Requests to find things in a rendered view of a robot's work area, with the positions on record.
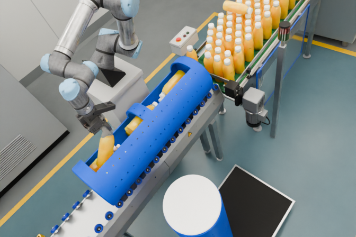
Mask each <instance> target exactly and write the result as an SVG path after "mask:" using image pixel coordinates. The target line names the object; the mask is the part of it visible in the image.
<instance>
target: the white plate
mask: <svg viewBox="0 0 356 237"><path fill-rule="evenodd" d="M220 211H221V198H220V194H219V191H218V189H217V187H216V186H215V185H214V184H213V183H212V182H211V181H210V180H209V179H207V178H206V177H203V176H199V175H187V176H183V177H181V178H179V179H177V180H176V181H175V182H173V183H172V184H171V185H170V186H169V188H168V190H167V191H166V193H165V196H164V200H163V212H164V216H165V218H166V220H167V222H168V224H169V225H170V226H171V227H172V228H173V229H174V230H176V231H177V232H179V233H181V234H185V235H198V234H201V233H203V232H205V231H207V230H209V229H210V228H211V227H212V226H213V225H214V224H215V222H216V221H217V219H218V217H219V214H220Z"/></svg>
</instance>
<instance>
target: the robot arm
mask: <svg viewBox="0 0 356 237"><path fill-rule="evenodd" d="M77 2H78V4H77V6H76V8H75V10H74V12H73V14H72V16H71V18H70V20H69V22H68V24H67V25H66V27H65V29H64V31H63V33H62V35H61V37H60V39H59V41H58V43H57V45H56V47H55V49H54V51H53V53H52V54H48V53H47V54H45V55H44V56H43V57H42V59H41V62H40V66H41V69H42V70H44V71H46V72H48V73H51V74H54V75H57V76H60V77H63V78H66V80H64V82H62V83H61V84H60V85H59V92H60V93H61V95H62V96H63V98H64V99H65V100H66V101H67V102H68V103H69V104H70V105H71V106H72V108H73V109H74V110H75V111H76V112H77V113H78V114H76V115H75V117H76V118H77V119H78V120H79V121H80V123H81V124H82V126H83V127H84V128H86V129H87V130H88V131H89V132H91V133H93V134H94V135H96V134H97V133H98V131H99V130H100V129H101V130H102V135H101V138H104V137H106V136H107V135H109V134H111V135H113V131H112V128H111V126H110V125H109V123H108V122H107V121H106V119H105V118H104V117H103V116H102V115H101V113H104V112H108V111H111V110H114V109H115V104H114V103H112V102H111V101H108V102H104V103H101V104H97V105H94V104H93V102H92V101H91V100H90V98H89V97H88V96H87V94H86V93H87V91H88V89H89V88H90V86H91V84H92V83H93V81H94V80H95V79H96V75H97V74H98V72H99V69H98V67H99V68H103V69H109V70H113V69H114V54H115V53H118V54H121V55H124V56H127V57H130V58H133V59H136V58H137V57H138V55H139V53H140V50H141V47H142V44H143V42H142V41H140V40H138V37H137V36H136V35H135V27H134V17H135V16H136V15H137V13H138V10H139V0H77ZM100 7H102V8H104V9H107V10H110V11H111V13H112V16H113V17H114V18H115V19H116V21H117V25H118V31H116V30H111V29H105V28H102V29H100V33H99V37H98V40H97V44H96V49H95V52H94V53H93V55H92V57H91V59H90V60H89V61H84V62H83V63H82V64H78V63H75V62H72V61H71V59H72V56H73V54H74V52H75V50H76V48H77V46H78V44H79V42H80V40H81V38H82V36H83V34H84V32H85V30H86V28H87V26H88V24H89V22H90V20H91V18H92V16H93V14H94V13H96V12H97V11H98V10H99V8H100Z"/></svg>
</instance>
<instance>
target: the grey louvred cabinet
mask: <svg viewBox="0 0 356 237"><path fill-rule="evenodd" d="M68 134H70V132H69V131H68V129H67V128H66V127H65V126H64V125H63V124H62V123H61V122H60V121H59V120H58V119H57V118H56V117H54V116H53V115H52V114H51V113H50V112H49V111H48V110H47V109H46V108H45V107H44V106H43V105H42V104H41V103H40V102H39V101H38V100H37V99H36V98H35V97H34V96H33V95H32V94H31V93H30V92H29V91H28V90H27V89H26V88H25V87H24V86H23V85H22V84H21V83H20V82H19V81H18V80H17V79H15V78H14V77H13V76H12V75H11V74H10V73H9V72H8V71H7V70H6V69H5V68H4V67H3V66H2V65H1V64H0V198H1V197H2V196H3V195H4V194H6V193H7V192H8V191H9V190H10V189H11V188H12V187H13V186H14V185H15V184H16V183H17V182H18V181H19V180H20V179H21V178H22V177H24V176H25V175H26V174H27V173H28V172H29V171H30V170H31V169H32V168H33V167H34V166H35V165H36V164H37V163H38V162H39V161H40V160H42V159H43V158H44V157H45V156H46V155H47V154H48V153H49V152H50V151H51V150H52V149H53V148H54V147H55V146H56V145H57V144H58V143H60V142H61V141H62V140H63V139H64V138H65V137H66V136H67V135H68Z"/></svg>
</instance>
